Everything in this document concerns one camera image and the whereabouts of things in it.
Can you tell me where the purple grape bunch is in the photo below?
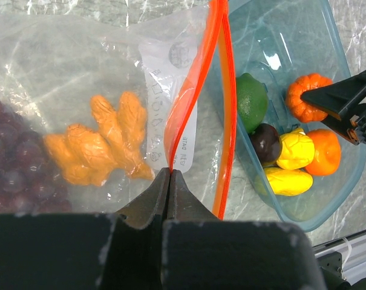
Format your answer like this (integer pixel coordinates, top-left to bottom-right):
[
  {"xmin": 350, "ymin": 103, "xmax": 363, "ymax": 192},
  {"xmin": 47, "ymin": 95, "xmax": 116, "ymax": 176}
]
[{"xmin": 0, "ymin": 101, "xmax": 72, "ymax": 213}]

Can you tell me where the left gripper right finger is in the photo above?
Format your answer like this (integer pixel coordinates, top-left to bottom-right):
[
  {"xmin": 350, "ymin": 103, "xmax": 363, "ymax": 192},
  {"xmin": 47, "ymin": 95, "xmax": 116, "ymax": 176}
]
[{"xmin": 167, "ymin": 170, "xmax": 218, "ymax": 221}]

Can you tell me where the dark avocado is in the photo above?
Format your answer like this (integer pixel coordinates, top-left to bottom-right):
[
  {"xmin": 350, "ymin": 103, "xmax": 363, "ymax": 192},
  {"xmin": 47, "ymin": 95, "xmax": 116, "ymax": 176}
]
[{"xmin": 249, "ymin": 123, "xmax": 283, "ymax": 166}]

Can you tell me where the orange tangerine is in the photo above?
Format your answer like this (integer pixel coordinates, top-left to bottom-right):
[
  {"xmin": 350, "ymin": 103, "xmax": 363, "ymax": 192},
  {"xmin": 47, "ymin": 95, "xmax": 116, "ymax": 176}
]
[{"xmin": 305, "ymin": 129, "xmax": 341, "ymax": 176}]

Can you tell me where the aluminium frame rail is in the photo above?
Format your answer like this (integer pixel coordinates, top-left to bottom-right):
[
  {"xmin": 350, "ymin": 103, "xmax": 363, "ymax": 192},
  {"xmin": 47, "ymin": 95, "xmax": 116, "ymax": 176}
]
[{"xmin": 313, "ymin": 230, "xmax": 366, "ymax": 273}]

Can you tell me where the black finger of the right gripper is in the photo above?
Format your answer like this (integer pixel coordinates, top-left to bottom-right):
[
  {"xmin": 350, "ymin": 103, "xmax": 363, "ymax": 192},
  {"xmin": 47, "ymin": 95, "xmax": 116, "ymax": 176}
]
[{"xmin": 301, "ymin": 70, "xmax": 366, "ymax": 145}]

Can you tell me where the yellow lemon piece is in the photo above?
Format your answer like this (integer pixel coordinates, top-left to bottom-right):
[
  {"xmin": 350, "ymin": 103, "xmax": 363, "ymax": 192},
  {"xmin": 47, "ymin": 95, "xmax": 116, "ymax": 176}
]
[{"xmin": 276, "ymin": 127, "xmax": 315, "ymax": 170}]

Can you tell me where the teal plastic food container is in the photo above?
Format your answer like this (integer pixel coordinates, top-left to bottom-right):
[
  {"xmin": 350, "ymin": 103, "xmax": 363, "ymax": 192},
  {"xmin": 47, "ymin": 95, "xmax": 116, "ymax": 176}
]
[{"xmin": 229, "ymin": 1, "xmax": 366, "ymax": 232}]

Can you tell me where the small orange pumpkin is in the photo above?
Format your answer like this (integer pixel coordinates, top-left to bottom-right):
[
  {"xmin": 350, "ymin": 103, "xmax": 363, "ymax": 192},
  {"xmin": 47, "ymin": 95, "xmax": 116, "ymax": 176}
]
[{"xmin": 284, "ymin": 72, "xmax": 334, "ymax": 123}]

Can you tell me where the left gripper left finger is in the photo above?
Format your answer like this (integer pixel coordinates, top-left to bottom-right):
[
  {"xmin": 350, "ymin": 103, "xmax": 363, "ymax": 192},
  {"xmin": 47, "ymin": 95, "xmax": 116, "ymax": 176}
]
[{"xmin": 116, "ymin": 168, "xmax": 171, "ymax": 230}]

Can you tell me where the green lime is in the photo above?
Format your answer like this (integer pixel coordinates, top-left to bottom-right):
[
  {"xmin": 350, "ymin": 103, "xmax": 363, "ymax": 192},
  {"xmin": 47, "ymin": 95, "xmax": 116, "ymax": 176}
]
[{"xmin": 236, "ymin": 72, "xmax": 269, "ymax": 134}]

